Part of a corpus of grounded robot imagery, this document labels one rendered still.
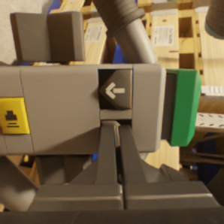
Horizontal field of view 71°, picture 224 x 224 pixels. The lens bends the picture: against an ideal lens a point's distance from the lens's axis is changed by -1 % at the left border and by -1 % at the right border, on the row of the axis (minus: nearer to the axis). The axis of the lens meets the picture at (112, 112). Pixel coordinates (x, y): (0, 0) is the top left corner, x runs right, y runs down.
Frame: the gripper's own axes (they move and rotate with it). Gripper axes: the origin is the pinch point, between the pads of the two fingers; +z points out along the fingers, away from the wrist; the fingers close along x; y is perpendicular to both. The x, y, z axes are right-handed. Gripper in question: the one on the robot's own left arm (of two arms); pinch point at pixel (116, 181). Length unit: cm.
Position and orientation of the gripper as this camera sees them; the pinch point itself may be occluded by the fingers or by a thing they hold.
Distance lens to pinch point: 22.6
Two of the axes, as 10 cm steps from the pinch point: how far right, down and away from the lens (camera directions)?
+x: -0.2, -3.0, 9.5
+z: -8.8, -4.5, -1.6
